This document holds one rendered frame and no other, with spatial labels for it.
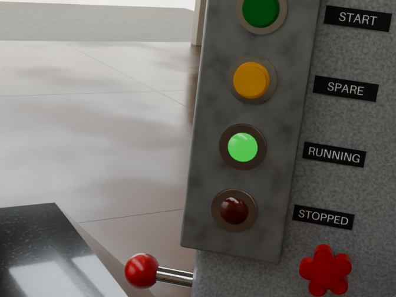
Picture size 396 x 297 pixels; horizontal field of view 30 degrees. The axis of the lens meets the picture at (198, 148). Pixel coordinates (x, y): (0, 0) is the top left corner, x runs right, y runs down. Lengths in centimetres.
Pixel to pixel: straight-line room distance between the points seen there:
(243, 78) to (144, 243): 307
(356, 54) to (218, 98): 10
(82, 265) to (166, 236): 226
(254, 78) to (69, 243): 104
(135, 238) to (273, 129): 310
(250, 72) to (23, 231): 109
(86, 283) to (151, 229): 237
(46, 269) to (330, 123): 94
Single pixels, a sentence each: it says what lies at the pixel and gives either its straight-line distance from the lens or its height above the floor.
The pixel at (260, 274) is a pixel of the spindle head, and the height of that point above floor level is 125.
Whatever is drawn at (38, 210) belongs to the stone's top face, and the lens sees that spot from 167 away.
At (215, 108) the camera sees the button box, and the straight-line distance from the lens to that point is 54.
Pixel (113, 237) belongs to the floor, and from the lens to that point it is 362.
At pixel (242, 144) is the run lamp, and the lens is 54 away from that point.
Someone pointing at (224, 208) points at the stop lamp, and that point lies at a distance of 56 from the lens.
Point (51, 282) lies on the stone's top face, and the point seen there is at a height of 87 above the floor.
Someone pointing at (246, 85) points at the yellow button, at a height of 141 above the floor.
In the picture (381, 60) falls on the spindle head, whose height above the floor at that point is 144.
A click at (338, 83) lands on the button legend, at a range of 55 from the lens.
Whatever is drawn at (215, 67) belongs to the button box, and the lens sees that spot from 54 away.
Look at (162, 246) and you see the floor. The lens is 357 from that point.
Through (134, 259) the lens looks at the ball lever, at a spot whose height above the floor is 123.
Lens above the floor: 152
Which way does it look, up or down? 17 degrees down
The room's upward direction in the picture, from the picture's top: 7 degrees clockwise
